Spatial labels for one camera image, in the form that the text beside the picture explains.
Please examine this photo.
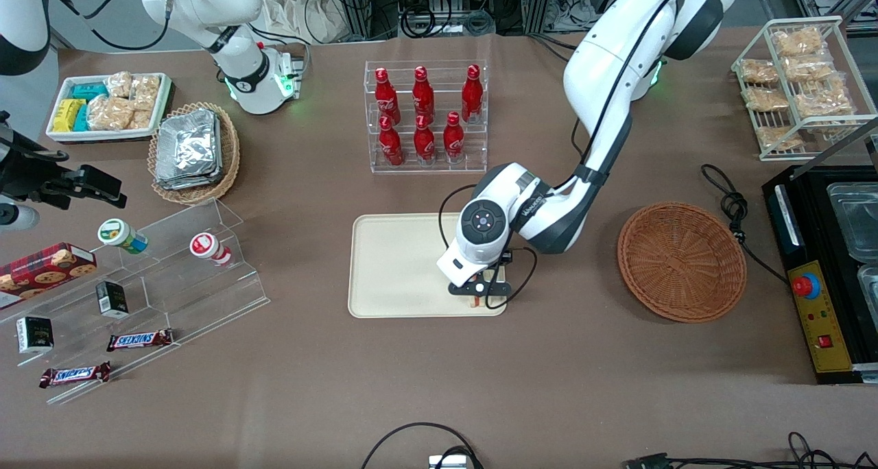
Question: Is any red cookie box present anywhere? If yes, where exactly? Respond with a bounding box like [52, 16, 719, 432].
[0, 242, 97, 310]

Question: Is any clear acrylic bottle rack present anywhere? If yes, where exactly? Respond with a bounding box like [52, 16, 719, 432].
[364, 60, 490, 176]

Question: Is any snickers bar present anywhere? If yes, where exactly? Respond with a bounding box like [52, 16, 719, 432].
[106, 328, 174, 352]
[38, 361, 112, 389]

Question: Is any green lid snack cup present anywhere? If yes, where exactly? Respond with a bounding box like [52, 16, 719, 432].
[97, 218, 149, 254]

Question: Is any beige cloth bag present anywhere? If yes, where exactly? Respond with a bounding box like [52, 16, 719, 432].
[259, 0, 345, 45]

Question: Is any yellow snack pack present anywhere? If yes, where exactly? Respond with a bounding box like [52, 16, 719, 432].
[52, 99, 86, 133]

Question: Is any white rectangular snack tray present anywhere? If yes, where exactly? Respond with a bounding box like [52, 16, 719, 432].
[46, 72, 173, 143]

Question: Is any round brown wicker basket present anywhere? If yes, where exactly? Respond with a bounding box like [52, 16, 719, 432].
[617, 202, 747, 324]

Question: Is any clear acrylic stepped display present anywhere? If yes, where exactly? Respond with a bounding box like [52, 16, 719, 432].
[0, 198, 271, 406]

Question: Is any oval wicker basket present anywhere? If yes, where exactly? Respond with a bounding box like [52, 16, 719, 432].
[147, 102, 241, 205]

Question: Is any small black box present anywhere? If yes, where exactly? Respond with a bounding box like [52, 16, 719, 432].
[16, 315, 55, 355]
[95, 280, 130, 320]

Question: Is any coiled black cable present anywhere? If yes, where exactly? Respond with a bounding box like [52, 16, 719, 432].
[400, 5, 438, 39]

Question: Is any black sealing machine yellow panel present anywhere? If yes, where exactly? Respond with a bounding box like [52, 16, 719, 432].
[763, 116, 878, 385]

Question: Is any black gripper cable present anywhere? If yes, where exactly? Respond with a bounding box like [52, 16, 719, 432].
[438, 184, 540, 311]

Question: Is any black looped cable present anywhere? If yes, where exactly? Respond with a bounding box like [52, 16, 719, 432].
[361, 422, 485, 469]

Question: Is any black power cable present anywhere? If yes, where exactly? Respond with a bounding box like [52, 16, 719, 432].
[701, 164, 790, 285]

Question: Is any white wire rack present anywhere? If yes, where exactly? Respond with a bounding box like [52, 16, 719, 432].
[731, 16, 878, 162]

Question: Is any clear plastic container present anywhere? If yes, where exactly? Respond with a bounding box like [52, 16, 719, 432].
[857, 263, 878, 313]
[827, 182, 878, 261]

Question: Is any red white snack cup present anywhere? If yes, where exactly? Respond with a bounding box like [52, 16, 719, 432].
[189, 232, 233, 266]

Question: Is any black cable bundle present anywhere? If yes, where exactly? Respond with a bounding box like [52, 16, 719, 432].
[623, 431, 878, 469]

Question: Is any red cola bottle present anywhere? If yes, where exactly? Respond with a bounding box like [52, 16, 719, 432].
[379, 115, 405, 167]
[461, 64, 483, 124]
[412, 65, 436, 123]
[375, 67, 401, 125]
[443, 111, 465, 163]
[414, 114, 436, 164]

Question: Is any aluminium frame post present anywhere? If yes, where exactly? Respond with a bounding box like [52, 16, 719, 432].
[521, 0, 558, 32]
[334, 0, 376, 42]

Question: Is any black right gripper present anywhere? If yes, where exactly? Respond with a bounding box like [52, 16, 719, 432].
[0, 112, 128, 231]

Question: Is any cream plastic tray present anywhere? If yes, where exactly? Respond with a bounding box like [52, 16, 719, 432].
[348, 213, 510, 319]

